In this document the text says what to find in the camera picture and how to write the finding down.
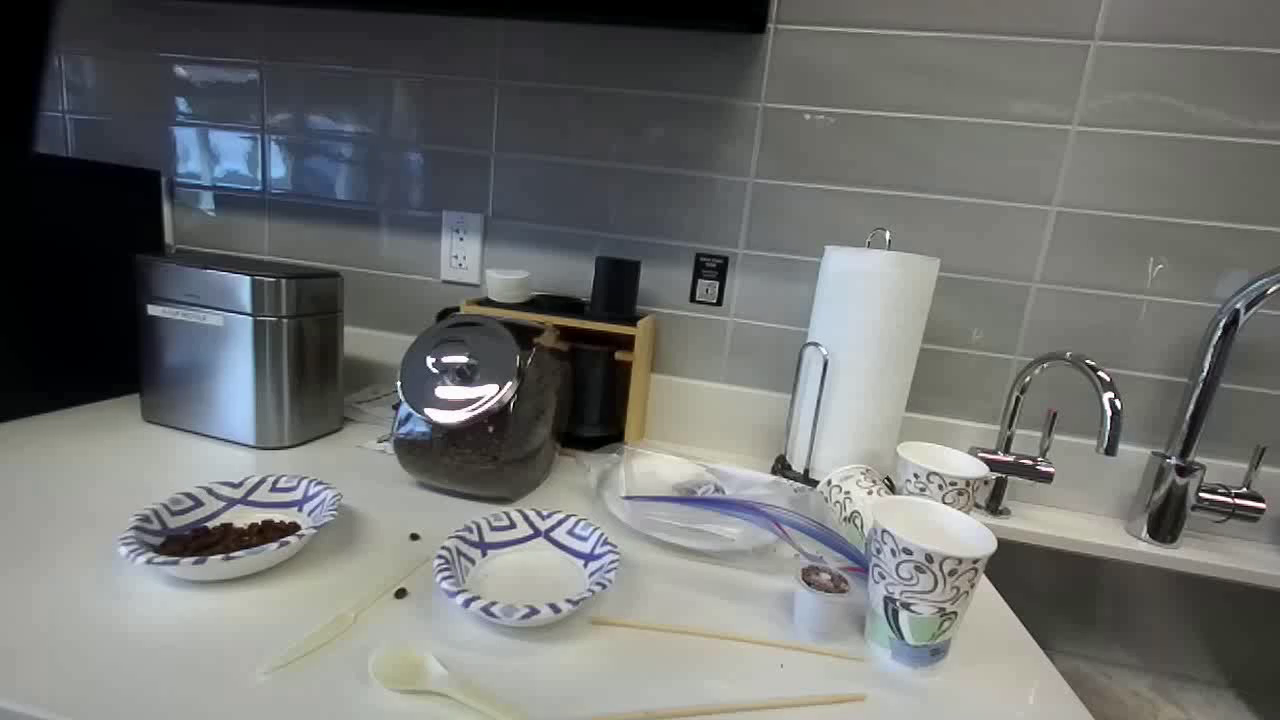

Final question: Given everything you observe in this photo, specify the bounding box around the large patterned paper cup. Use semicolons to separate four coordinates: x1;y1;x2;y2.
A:
859;494;1002;676

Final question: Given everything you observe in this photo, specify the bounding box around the cream plastic spoon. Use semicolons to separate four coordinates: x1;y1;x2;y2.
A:
363;638;515;720

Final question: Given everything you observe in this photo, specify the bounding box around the dark upper cabinet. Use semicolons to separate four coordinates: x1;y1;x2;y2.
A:
254;0;775;34

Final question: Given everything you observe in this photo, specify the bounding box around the short patterned paper cup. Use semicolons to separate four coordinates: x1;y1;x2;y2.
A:
891;436;997;518

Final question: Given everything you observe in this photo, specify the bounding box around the glass jar of coffee beans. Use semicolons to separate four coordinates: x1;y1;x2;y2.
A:
388;311;572;504

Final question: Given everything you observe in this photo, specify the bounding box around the metal paper towel holder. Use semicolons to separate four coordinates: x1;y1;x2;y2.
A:
767;229;900;492

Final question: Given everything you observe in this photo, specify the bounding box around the dark patterned bowl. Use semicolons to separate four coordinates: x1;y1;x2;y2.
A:
115;470;347;587

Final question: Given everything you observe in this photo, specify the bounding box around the small chrome arched faucet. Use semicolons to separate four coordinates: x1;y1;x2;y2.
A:
968;346;1129;518

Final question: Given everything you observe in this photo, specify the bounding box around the tipped patterned paper cup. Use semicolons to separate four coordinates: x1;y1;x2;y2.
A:
812;460;897;545

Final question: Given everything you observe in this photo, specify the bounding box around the black cylindrical grinder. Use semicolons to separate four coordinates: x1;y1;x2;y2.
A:
558;253;645;452

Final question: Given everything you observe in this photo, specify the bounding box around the clear zip bag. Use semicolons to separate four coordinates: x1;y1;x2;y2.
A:
591;445;871;575

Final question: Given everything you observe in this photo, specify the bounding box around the stainless steel bin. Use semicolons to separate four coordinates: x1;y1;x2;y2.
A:
133;247;347;452

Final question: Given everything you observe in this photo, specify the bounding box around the tall chrome faucet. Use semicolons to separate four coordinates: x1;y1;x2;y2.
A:
1124;263;1280;546

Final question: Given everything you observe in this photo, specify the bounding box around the black monitor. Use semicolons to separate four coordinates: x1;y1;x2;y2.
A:
0;0;167;423

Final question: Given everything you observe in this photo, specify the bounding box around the blue patterned paper plate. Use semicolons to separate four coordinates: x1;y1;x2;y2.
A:
427;504;624;631

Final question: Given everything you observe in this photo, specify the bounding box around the white paper towel roll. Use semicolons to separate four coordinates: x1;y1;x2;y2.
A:
785;241;944;482

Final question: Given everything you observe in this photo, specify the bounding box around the small white jar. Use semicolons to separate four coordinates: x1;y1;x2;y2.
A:
481;263;534;306

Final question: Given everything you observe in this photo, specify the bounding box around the wooden rack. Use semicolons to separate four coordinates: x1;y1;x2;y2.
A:
455;298;661;448

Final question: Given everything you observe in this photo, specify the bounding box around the black wall switch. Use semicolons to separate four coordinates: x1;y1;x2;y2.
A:
689;247;732;311

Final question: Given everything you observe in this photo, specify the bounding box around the steel sink basin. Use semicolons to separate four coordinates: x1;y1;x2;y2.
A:
983;536;1280;720

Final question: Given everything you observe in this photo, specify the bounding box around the white coffee pod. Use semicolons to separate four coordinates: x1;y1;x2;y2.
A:
788;561;865;648

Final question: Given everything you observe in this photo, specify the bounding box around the pile of coffee beans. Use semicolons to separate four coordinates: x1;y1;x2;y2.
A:
153;515;305;561

